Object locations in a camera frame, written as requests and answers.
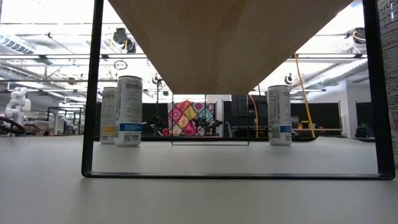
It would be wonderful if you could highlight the black vacuum hose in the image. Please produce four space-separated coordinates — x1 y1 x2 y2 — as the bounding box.
0 116 25 137

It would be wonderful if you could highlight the black table frame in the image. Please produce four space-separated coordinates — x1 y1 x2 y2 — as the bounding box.
93 135 376 143

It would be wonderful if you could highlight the black tripod stand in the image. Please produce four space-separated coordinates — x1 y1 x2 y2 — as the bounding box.
151 73 164 136

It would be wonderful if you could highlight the black partition panel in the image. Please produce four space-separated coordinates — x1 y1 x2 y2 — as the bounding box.
356 101 374 138
290 102 340 129
141 102 170 137

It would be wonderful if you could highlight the white Celsius can yellow band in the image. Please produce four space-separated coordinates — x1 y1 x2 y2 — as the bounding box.
99 86 119 145

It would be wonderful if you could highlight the thick yellow hanging cable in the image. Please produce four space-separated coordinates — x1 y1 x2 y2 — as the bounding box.
293 52 317 139

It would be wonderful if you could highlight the white Celsius can blue band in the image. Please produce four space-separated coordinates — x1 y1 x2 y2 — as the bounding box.
114 75 144 148
267 85 292 147

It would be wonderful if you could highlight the light wooden shelf board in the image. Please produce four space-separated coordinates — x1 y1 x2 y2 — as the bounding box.
108 0 354 96

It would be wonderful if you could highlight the grey chair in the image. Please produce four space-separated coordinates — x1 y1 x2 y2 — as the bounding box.
223 122 246 138

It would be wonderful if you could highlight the black ceiling cable reel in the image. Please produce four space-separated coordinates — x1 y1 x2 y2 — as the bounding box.
344 27 367 45

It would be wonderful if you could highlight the wooden desk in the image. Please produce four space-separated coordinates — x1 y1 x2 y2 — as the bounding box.
291 126 343 138

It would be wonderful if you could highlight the black office chair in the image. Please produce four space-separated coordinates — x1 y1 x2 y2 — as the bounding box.
354 123 376 139

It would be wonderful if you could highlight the black cabinet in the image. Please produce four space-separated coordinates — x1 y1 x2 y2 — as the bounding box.
230 95 249 118

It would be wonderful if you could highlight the black ceiling device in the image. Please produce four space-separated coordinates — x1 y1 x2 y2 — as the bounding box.
112 27 137 54

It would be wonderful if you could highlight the thin yellow hanging cable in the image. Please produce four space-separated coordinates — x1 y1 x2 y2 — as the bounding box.
248 94 259 138

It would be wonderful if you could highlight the black metal shelf frame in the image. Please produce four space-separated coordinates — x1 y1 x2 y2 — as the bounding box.
81 0 396 180

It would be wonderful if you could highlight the colourful patchwork cloth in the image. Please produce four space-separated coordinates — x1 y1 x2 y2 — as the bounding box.
167 100 216 137

